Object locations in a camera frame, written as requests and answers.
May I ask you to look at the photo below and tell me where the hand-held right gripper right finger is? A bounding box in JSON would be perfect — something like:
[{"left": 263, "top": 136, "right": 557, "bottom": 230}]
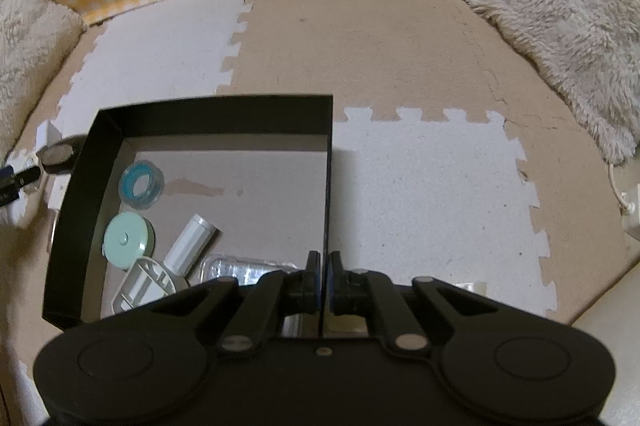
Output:
[{"left": 327, "top": 250, "right": 502, "bottom": 356}]

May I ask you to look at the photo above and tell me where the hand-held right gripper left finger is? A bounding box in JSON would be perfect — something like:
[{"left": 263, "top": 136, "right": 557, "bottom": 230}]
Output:
[{"left": 150, "top": 250, "right": 321, "bottom": 357}]

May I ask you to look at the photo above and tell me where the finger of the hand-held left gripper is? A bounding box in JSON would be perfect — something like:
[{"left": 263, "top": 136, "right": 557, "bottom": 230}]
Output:
[{"left": 0, "top": 163, "right": 41, "bottom": 188}]

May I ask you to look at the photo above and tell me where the white charger block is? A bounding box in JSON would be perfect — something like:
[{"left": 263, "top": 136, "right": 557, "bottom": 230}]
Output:
[{"left": 37, "top": 121, "right": 64, "bottom": 152}]

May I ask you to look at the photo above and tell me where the clear plastic case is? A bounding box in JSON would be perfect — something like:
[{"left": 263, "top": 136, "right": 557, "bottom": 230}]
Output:
[{"left": 200, "top": 255, "right": 302, "bottom": 288}]

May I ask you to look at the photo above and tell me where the blue tape roll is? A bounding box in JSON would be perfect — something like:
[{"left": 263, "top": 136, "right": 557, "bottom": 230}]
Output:
[{"left": 119, "top": 161, "right": 166, "bottom": 210}]

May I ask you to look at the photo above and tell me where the mint green tape measure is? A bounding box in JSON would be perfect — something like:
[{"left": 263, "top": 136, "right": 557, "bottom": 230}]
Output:
[{"left": 102, "top": 212, "right": 156, "bottom": 270}]

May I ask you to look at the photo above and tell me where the black box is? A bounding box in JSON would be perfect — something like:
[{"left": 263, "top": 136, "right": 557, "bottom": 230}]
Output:
[{"left": 42, "top": 94, "right": 335, "bottom": 330}]

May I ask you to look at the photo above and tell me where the white fluffy pillow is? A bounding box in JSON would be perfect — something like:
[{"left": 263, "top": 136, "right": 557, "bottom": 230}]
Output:
[
  {"left": 0, "top": 0, "right": 84, "bottom": 163},
  {"left": 452, "top": 0, "right": 640, "bottom": 165}
]

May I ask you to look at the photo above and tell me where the foam puzzle floor mat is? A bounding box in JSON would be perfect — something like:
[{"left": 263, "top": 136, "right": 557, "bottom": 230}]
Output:
[{"left": 0, "top": 0, "right": 640, "bottom": 357}]

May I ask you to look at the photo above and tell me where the white power cable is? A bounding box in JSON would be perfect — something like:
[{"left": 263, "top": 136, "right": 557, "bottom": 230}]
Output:
[{"left": 607, "top": 160, "right": 640, "bottom": 238}]

